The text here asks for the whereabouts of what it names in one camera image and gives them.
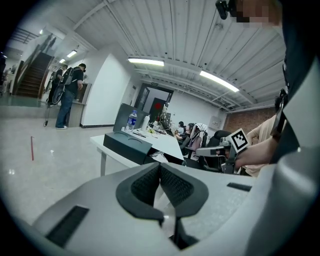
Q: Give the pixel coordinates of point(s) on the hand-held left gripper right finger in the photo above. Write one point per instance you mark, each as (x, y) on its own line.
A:
(215, 197)

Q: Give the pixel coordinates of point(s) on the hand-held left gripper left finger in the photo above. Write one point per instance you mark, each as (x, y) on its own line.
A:
(95, 215)

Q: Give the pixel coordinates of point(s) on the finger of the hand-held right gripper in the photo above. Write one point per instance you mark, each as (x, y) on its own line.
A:
(208, 151)

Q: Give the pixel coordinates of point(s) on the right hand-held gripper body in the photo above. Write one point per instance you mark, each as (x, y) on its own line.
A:
(238, 142)

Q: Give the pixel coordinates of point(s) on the black cardboard box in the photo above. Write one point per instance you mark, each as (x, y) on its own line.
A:
(125, 147)

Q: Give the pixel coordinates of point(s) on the person's right forearm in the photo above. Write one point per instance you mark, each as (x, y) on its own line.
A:
(260, 151)

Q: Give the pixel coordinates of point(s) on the pink backpack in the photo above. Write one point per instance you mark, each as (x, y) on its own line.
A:
(194, 143)

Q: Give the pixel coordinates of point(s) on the black office chair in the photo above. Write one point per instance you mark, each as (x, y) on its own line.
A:
(220, 137)

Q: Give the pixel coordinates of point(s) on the white patterned jacket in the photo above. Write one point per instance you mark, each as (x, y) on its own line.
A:
(200, 128)

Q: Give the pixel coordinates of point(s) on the black computer monitor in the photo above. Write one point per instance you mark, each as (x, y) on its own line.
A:
(165, 120)

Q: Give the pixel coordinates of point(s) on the long ceiling light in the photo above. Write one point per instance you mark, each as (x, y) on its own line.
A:
(146, 61)
(218, 80)
(71, 53)

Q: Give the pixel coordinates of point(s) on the white thermos jug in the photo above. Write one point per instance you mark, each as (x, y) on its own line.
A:
(145, 123)

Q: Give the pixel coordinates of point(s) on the black pen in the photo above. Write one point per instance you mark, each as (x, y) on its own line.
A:
(139, 135)

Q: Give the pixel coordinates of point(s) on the black framed door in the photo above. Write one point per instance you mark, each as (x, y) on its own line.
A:
(155, 100)

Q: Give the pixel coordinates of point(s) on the clear water bottle blue label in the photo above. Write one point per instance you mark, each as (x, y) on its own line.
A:
(131, 121)

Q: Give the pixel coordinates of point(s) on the red floor tape strip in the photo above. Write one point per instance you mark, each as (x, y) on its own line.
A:
(32, 148)

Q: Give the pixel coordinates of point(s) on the grey desk partition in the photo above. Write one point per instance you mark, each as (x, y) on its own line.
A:
(122, 117)

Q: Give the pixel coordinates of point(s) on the person's black clothing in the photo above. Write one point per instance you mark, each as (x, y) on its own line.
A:
(302, 62)

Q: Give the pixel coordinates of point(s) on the grey reception counter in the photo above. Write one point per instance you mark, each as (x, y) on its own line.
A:
(80, 107)

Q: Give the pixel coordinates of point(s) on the person's head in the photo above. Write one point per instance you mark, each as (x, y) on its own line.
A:
(257, 11)

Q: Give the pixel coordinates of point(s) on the wooden staircase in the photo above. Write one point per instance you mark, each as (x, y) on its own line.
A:
(32, 75)

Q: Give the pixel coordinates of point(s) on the grey electrical wall box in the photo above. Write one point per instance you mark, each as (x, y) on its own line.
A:
(216, 122)

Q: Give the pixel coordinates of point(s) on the black head camera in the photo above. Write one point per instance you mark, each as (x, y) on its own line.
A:
(222, 8)

